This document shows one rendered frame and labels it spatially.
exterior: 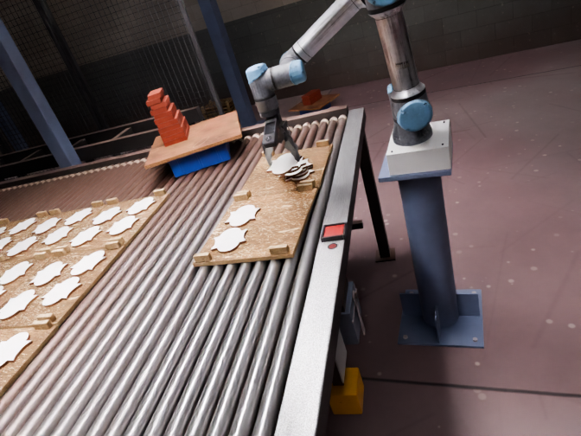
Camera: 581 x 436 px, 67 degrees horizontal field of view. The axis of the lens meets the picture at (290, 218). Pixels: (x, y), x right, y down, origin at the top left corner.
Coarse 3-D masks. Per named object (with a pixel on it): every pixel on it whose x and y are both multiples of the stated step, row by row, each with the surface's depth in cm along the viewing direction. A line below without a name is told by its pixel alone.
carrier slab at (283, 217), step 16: (288, 192) 168; (304, 192) 164; (272, 208) 160; (288, 208) 156; (304, 208) 153; (224, 224) 160; (256, 224) 153; (272, 224) 150; (288, 224) 147; (304, 224) 145; (208, 240) 153; (256, 240) 144; (272, 240) 141; (288, 240) 138; (224, 256) 141; (240, 256) 138; (256, 256) 136; (272, 256) 133; (288, 256) 132
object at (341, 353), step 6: (342, 342) 116; (336, 348) 109; (342, 348) 115; (336, 354) 108; (342, 354) 114; (336, 360) 108; (342, 360) 114; (342, 366) 113; (342, 372) 112; (342, 378) 111
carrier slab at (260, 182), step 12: (276, 156) 205; (312, 156) 192; (324, 156) 189; (264, 168) 196; (324, 168) 178; (252, 180) 188; (264, 180) 185; (276, 180) 181; (252, 192) 177; (264, 192) 174; (276, 192) 171
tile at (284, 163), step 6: (282, 156) 166; (288, 156) 165; (300, 156) 162; (276, 162) 164; (282, 162) 163; (288, 162) 161; (294, 162) 160; (270, 168) 162; (276, 168) 160; (282, 168) 159; (288, 168) 157; (294, 168) 158; (276, 174) 157; (282, 174) 156
